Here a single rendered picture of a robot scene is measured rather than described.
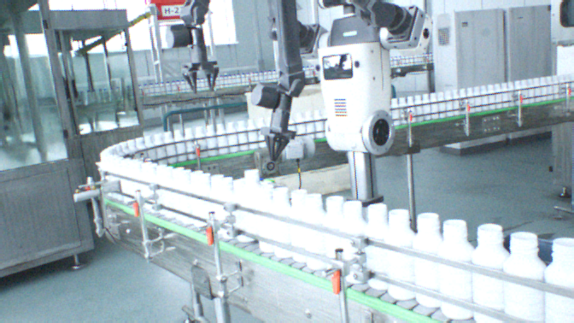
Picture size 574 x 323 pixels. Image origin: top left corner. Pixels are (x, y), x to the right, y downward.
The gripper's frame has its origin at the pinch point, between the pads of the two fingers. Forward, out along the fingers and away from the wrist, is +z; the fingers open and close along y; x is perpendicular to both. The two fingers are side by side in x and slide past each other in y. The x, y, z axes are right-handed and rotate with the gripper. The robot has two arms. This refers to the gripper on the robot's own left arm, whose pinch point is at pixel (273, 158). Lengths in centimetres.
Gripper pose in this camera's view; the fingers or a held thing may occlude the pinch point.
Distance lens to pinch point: 155.4
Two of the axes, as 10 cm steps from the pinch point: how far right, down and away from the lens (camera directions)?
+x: 7.6, 1.4, 6.4
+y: 6.3, 0.9, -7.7
